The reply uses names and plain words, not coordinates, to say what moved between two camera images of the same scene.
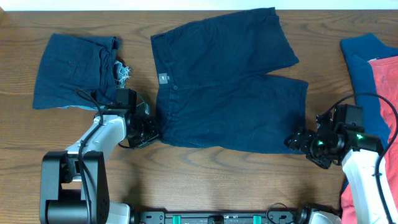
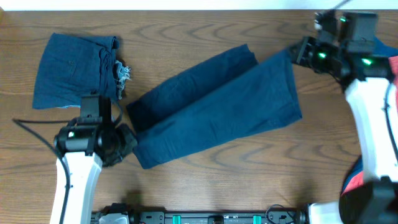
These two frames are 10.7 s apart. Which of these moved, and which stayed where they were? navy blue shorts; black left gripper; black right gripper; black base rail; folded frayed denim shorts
Moved: black left gripper; navy blue shorts; black right gripper
Stayed: folded frayed denim shorts; black base rail
